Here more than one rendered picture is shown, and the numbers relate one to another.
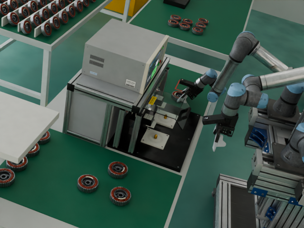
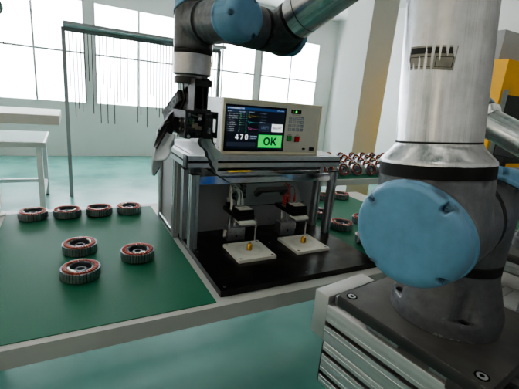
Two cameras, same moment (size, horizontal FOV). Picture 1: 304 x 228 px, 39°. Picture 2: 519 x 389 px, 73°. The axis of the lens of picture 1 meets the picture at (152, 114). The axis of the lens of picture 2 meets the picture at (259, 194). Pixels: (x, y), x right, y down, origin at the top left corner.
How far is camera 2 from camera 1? 210 cm
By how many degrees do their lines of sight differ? 51
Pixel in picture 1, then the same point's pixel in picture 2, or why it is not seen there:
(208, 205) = not seen: outside the picture
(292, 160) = (407, 295)
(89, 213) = (19, 269)
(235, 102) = (176, 26)
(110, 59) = not seen: hidden behind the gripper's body
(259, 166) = (320, 300)
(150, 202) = (103, 300)
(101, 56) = not seen: hidden behind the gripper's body
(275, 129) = (507, 292)
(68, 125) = (161, 204)
